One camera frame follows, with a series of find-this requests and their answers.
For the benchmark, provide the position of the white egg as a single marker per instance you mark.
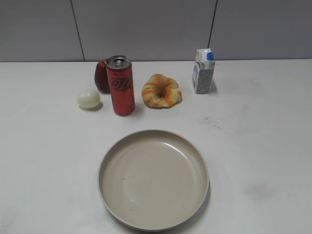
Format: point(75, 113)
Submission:
point(88, 99)

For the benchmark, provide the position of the small white milk carton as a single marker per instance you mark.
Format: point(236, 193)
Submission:
point(203, 71)

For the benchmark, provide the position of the beige round plate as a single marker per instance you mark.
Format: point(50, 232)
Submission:
point(153, 180)

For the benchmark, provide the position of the dark red apple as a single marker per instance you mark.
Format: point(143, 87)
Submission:
point(101, 79)

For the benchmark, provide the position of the red cola can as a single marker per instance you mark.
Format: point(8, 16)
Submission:
point(120, 77)

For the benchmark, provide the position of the orange swirl bagel bread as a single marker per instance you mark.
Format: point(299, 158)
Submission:
point(161, 92)

